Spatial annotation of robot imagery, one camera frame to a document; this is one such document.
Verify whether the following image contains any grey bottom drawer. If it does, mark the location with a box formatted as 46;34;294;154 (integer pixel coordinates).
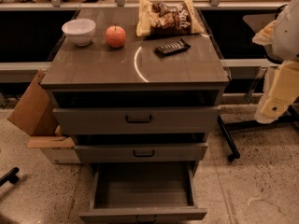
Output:
80;161;206;224

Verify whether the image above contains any grey drawer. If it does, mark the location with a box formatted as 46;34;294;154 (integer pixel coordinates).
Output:
53;106;220;135
75;143;207;163
80;161;206;224

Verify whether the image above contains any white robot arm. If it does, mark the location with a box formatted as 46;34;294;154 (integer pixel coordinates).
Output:
252;0;299;124

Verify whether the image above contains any grey top drawer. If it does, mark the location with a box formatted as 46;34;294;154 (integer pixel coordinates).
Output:
53;106;220;135

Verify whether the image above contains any grey middle drawer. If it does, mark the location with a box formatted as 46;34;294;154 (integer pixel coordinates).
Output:
75;143;207;163

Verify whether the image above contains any dark wooden drawer cabinet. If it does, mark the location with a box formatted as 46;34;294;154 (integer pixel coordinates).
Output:
40;7;231;179

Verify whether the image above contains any black side table stand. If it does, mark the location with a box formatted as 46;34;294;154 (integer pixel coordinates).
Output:
217;12;299;162

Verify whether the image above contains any black candy bar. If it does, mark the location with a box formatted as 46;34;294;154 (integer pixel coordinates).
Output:
153;39;191;56

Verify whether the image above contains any yellow brown chip bag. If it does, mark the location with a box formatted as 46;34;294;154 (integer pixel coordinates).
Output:
136;0;204;37

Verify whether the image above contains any red apple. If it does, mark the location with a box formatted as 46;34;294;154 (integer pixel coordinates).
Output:
105;25;126;49

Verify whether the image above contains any white ceramic bowl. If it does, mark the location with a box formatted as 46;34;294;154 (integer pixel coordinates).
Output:
62;19;96;46

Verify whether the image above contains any brown cardboard box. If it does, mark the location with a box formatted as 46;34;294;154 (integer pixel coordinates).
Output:
7;70;80;164

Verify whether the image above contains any black chair leg caster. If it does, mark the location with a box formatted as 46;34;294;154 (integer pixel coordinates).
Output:
0;167;20;187

